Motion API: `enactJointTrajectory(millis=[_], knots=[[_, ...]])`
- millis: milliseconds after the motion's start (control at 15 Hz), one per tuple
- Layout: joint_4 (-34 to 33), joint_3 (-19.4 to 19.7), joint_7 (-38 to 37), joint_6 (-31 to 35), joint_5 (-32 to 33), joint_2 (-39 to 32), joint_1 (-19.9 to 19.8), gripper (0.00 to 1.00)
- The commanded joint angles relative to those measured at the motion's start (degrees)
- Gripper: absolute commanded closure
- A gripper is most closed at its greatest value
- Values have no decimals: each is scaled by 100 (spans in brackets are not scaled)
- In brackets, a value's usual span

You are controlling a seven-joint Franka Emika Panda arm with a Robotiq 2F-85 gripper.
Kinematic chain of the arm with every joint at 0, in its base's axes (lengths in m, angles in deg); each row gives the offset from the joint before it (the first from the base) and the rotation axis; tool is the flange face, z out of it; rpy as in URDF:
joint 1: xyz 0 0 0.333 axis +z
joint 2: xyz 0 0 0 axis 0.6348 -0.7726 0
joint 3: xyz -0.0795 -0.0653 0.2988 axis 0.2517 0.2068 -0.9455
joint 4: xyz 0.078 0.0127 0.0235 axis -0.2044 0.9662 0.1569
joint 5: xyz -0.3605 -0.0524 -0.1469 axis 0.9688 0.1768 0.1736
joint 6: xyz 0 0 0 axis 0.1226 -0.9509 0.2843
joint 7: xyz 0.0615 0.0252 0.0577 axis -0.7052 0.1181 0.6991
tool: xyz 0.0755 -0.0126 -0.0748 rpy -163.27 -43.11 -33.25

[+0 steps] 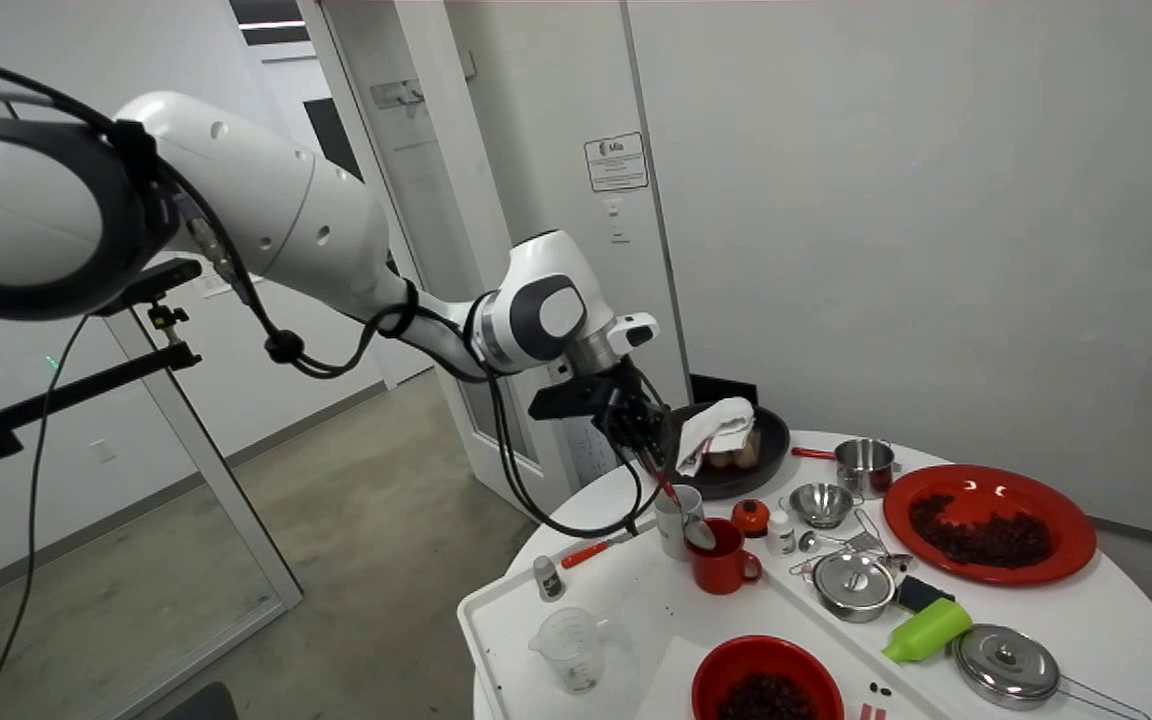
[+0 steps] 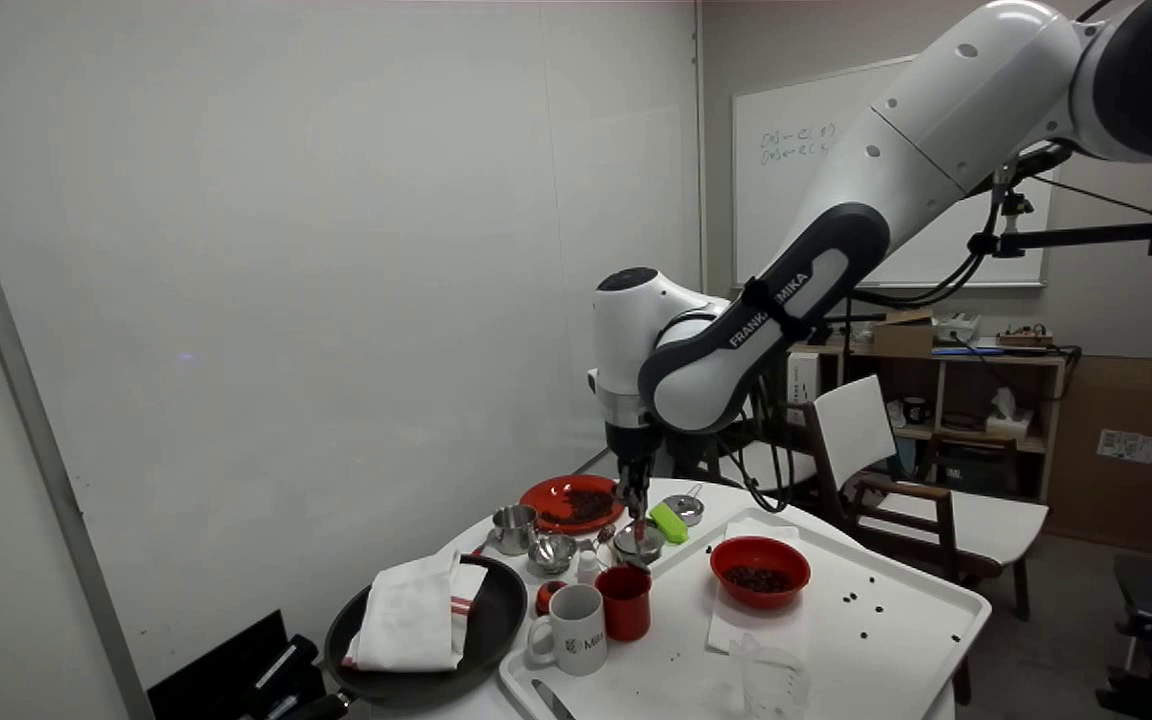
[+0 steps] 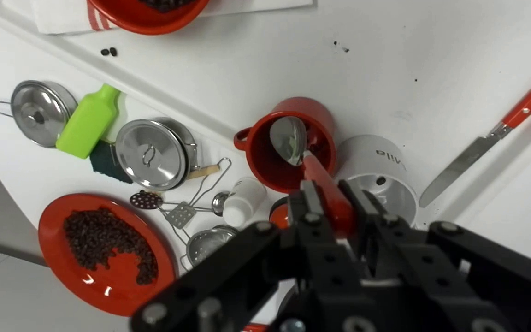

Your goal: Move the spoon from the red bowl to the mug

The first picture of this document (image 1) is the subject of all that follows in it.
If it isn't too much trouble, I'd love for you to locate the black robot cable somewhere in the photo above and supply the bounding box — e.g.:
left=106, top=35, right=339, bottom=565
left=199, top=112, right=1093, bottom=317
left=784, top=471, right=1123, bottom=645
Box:
left=0, top=45, right=688, bottom=720

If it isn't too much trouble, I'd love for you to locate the metal door closer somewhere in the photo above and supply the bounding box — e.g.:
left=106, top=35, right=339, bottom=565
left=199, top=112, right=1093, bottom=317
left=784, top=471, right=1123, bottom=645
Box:
left=366, top=76, right=430, bottom=112

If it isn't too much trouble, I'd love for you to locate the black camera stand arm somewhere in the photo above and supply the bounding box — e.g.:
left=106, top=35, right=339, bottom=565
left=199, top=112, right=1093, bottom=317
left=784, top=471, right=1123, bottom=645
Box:
left=0, top=258, right=210, bottom=490

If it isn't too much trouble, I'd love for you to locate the small white salt shaker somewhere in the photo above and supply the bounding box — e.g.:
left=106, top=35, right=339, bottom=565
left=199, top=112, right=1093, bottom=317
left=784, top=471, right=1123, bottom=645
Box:
left=766, top=513, right=799, bottom=559

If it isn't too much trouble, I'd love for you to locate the small red bowl with beans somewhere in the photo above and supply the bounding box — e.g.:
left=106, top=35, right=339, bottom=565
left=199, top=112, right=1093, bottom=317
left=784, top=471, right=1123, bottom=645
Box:
left=688, top=633, right=852, bottom=720

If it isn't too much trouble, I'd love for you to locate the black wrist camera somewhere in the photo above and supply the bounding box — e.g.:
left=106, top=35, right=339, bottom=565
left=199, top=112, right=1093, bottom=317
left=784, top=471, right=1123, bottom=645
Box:
left=525, top=375, right=622, bottom=423

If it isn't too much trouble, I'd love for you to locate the small steel pot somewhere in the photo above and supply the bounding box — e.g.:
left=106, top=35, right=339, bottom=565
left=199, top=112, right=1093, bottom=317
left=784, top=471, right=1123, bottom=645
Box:
left=788, top=435, right=899, bottom=501

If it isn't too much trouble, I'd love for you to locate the silver pot lid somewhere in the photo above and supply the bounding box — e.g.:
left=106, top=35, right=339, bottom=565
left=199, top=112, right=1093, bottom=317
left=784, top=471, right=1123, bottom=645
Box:
left=952, top=620, right=1152, bottom=720

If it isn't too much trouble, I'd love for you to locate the small steel bowl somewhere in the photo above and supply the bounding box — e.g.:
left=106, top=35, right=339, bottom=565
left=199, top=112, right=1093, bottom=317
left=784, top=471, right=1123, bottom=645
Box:
left=788, top=479, right=858, bottom=531

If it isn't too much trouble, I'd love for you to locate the clear plastic cup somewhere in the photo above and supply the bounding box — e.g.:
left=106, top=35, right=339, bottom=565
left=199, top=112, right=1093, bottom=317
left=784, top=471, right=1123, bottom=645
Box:
left=525, top=605, right=622, bottom=700

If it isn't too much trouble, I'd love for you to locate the small black block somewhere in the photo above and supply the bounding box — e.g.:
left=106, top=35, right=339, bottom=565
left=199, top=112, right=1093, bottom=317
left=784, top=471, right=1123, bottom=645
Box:
left=891, top=573, right=956, bottom=620

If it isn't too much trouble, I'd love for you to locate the small red round object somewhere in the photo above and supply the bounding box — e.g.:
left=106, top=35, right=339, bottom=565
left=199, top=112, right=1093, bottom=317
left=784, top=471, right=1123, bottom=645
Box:
left=727, top=497, right=778, bottom=540

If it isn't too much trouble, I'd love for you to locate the metal spoon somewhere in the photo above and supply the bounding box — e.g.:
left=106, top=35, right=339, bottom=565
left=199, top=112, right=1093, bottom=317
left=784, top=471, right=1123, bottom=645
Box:
left=651, top=471, right=725, bottom=556

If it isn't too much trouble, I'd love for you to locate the red mug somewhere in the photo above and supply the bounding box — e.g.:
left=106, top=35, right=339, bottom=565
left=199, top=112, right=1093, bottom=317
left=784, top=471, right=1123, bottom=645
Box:
left=684, top=518, right=768, bottom=599

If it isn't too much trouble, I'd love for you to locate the white wall sign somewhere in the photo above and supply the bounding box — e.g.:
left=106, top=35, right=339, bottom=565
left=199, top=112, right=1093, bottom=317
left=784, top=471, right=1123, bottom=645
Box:
left=584, top=127, right=651, bottom=198

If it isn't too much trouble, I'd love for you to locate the white towel with red stripes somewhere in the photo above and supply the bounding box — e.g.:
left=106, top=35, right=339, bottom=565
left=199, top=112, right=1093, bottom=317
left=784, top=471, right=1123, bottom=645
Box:
left=673, top=393, right=762, bottom=479

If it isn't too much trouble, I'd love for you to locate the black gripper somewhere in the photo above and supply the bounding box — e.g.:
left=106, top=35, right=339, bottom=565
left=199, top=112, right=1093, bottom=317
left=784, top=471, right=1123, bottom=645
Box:
left=584, top=374, right=698, bottom=507

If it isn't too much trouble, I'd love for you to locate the red stick utensil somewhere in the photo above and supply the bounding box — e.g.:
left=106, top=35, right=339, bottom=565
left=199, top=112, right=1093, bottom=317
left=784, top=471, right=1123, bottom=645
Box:
left=558, top=531, right=616, bottom=573

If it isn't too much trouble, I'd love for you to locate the green toy vegetable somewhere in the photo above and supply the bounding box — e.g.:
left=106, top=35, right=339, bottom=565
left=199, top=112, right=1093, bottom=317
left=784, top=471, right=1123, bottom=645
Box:
left=879, top=596, right=975, bottom=667

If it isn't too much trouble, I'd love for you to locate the red plate with beans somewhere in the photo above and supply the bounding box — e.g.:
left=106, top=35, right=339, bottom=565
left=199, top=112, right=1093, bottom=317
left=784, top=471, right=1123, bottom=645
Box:
left=879, top=461, right=1102, bottom=592

